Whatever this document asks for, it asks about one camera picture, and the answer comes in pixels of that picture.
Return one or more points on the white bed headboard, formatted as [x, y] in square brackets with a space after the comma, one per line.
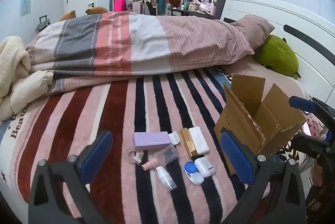
[288, 14]

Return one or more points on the gold rectangular box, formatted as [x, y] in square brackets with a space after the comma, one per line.
[189, 146]

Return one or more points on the purple rectangular box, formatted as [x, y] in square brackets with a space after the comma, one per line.
[151, 139]

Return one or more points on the pink grey striped duvet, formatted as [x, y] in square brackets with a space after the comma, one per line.
[130, 38]

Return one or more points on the dark desk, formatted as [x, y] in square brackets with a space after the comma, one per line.
[183, 12]

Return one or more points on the small white plastic cap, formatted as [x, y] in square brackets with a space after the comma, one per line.
[174, 137]

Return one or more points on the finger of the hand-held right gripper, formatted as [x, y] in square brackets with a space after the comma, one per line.
[308, 140]
[301, 103]

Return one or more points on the clear tape roll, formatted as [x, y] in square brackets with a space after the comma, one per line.
[127, 154]

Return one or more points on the pink striped pillow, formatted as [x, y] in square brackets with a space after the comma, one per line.
[253, 27]

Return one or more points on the small white spray bottle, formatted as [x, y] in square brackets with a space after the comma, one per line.
[166, 179]

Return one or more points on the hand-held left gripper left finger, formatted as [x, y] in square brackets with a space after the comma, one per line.
[96, 153]

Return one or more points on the grey suitcase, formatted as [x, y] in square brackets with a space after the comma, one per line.
[42, 25]

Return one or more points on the white earbuds case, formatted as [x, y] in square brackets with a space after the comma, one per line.
[205, 166]

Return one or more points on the blue contact lens case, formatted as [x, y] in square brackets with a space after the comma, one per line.
[194, 177]

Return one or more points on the person's patterned clothing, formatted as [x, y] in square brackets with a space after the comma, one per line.
[318, 179]

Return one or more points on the pink bed sheet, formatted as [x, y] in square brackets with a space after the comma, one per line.
[274, 82]

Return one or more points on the white rectangular case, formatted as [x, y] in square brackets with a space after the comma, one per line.
[199, 141]

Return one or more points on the green plush toy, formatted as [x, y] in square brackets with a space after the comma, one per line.
[277, 56]

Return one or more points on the bright pink box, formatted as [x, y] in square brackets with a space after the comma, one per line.
[119, 5]

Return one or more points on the small blue wall poster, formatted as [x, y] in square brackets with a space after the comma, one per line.
[25, 4]

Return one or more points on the beige quilt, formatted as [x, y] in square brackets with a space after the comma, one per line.
[26, 90]

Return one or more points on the pink red navy striped blanket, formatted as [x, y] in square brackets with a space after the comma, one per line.
[117, 114]

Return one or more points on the clear bottle with pink pump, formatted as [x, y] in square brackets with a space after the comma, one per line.
[166, 154]

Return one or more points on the brown plush toy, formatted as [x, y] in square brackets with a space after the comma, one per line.
[96, 10]
[68, 15]

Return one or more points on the brown cardboard box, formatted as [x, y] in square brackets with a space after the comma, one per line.
[244, 88]

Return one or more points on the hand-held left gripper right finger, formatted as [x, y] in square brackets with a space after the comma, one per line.
[236, 158]

